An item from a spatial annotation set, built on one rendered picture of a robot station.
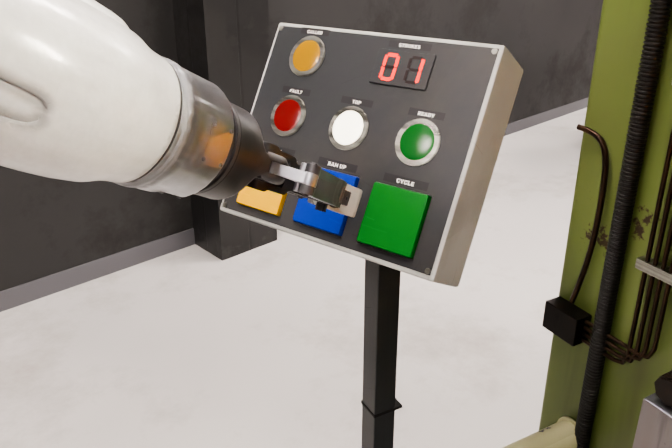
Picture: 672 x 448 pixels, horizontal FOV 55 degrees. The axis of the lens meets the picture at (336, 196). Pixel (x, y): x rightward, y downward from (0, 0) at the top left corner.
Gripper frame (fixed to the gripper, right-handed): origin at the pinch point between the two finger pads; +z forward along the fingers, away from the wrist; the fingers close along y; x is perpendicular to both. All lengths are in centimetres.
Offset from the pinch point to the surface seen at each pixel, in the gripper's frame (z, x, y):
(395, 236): 12.5, -2.0, 1.2
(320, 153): 13.3, 5.4, -13.1
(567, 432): 49, -22, 18
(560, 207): 286, 41, -55
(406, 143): 12.9, 8.9, -1.3
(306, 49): 12.9, 18.7, -20.2
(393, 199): 12.5, 2.1, -0.5
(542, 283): 215, 0, -34
